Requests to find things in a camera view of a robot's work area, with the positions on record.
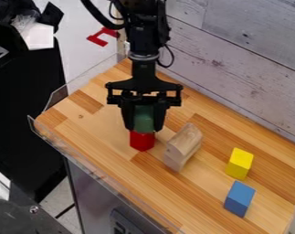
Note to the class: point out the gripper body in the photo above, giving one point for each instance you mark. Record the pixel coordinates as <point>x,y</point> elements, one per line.
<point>144,82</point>

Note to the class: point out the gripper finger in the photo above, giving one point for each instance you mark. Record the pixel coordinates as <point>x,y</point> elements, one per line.
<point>160,117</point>
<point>129,117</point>

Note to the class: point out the green cube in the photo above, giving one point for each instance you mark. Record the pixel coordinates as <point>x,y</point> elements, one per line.
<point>144,120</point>

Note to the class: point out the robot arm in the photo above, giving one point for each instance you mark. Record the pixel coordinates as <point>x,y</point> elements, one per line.
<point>143,27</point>

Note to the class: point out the red hexagon block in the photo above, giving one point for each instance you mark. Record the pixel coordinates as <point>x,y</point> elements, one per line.
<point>142,140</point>

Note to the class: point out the beige arch block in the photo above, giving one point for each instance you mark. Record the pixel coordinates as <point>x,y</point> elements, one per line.
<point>182,146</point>

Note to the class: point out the yellow block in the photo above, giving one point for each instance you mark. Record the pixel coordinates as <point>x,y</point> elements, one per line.
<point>239,163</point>

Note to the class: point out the blue block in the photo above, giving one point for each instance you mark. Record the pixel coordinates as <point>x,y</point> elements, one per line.
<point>239,198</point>

